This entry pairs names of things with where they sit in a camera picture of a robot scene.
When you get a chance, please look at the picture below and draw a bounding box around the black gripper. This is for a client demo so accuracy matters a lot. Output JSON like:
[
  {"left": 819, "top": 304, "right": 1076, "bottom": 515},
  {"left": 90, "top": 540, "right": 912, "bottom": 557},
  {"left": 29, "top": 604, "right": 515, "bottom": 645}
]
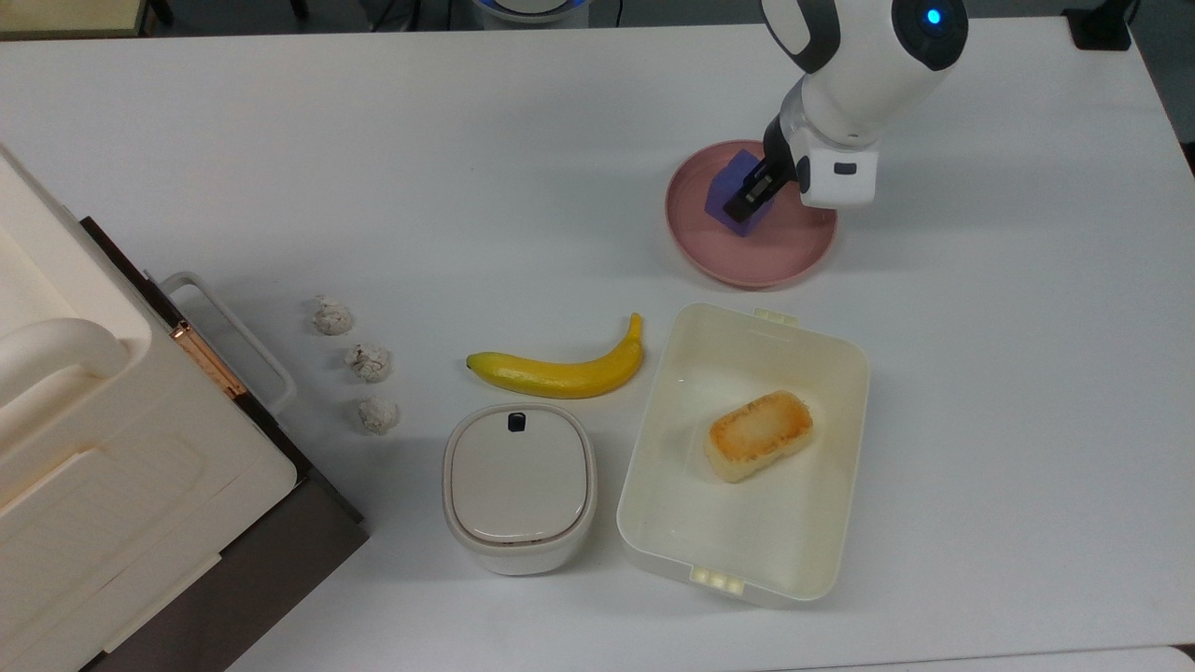
[{"left": 724, "top": 114, "right": 811, "bottom": 224}]

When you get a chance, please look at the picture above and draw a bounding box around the blue cube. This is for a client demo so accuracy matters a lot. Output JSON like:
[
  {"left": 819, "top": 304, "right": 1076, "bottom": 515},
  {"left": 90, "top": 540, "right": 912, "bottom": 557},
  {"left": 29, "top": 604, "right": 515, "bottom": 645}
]
[{"left": 704, "top": 149, "right": 781, "bottom": 238}]

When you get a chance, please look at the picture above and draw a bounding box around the pink plate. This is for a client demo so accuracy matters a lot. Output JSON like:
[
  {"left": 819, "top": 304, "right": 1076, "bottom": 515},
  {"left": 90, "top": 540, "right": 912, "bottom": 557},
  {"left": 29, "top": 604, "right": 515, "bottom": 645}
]
[{"left": 665, "top": 140, "right": 838, "bottom": 288}]

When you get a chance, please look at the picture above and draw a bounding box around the toasted bread piece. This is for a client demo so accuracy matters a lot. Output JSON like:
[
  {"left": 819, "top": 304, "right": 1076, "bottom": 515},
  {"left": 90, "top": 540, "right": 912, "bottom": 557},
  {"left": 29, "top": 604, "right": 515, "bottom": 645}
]
[{"left": 704, "top": 390, "right": 815, "bottom": 484}]

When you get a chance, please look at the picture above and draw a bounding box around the yellow banana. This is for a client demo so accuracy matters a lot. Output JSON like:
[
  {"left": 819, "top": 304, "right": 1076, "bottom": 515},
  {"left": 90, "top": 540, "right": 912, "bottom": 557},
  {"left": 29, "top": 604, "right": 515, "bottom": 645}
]
[{"left": 466, "top": 313, "right": 645, "bottom": 400}]

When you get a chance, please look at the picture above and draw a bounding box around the cream plastic container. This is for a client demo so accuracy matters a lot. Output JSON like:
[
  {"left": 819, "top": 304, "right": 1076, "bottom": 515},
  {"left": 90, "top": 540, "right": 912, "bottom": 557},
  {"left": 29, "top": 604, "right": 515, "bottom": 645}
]
[{"left": 616, "top": 301, "right": 872, "bottom": 609}]

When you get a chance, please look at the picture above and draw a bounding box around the white lidded box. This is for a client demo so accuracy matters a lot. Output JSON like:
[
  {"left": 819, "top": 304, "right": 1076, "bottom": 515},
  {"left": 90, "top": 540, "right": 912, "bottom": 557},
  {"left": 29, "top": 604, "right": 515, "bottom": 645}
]
[{"left": 442, "top": 402, "right": 599, "bottom": 577}]

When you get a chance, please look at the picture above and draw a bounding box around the black table clamp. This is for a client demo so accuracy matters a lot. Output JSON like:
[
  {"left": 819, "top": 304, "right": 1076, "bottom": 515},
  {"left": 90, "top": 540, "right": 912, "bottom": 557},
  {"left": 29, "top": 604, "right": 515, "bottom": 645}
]
[{"left": 1062, "top": 0, "right": 1134, "bottom": 51}]

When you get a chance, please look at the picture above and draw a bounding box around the white crumpled lump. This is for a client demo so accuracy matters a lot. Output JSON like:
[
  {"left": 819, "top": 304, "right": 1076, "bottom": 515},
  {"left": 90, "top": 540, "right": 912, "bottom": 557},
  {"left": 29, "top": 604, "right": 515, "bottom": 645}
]
[
  {"left": 312, "top": 295, "right": 356, "bottom": 337},
  {"left": 344, "top": 343, "right": 393, "bottom": 384},
  {"left": 358, "top": 395, "right": 401, "bottom": 436}
]

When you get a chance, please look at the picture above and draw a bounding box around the copper latch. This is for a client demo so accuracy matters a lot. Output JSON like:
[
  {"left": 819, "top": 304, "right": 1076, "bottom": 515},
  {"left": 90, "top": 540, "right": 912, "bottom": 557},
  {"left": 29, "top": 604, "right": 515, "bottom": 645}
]
[{"left": 170, "top": 319, "right": 249, "bottom": 401}]

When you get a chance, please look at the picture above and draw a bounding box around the dark brown base tray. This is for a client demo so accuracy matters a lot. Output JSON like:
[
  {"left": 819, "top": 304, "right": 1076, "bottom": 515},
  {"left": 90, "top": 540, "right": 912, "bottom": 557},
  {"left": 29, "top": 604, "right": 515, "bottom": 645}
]
[{"left": 79, "top": 217, "right": 371, "bottom": 672}]

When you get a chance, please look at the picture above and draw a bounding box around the cream appliance case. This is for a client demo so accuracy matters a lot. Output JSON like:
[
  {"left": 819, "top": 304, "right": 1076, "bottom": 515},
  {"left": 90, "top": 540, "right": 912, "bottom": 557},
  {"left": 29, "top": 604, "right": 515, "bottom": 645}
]
[{"left": 0, "top": 145, "right": 300, "bottom": 672}]

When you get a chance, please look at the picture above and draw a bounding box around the wooden side table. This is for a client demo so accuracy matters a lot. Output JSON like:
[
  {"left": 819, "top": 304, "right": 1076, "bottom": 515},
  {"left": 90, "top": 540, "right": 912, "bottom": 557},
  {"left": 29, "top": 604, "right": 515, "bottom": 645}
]
[{"left": 0, "top": 0, "right": 152, "bottom": 40}]

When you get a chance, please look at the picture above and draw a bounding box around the white robot base blue ring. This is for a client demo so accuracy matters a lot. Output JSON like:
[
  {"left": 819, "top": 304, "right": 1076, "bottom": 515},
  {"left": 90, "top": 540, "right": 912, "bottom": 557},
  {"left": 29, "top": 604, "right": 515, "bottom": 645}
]
[{"left": 470, "top": 0, "right": 591, "bottom": 25}]

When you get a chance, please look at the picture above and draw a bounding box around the white wire handle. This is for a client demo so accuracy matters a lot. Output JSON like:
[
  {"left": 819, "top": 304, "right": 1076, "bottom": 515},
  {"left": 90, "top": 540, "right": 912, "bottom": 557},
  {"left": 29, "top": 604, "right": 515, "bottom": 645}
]
[{"left": 159, "top": 271, "right": 298, "bottom": 417}]

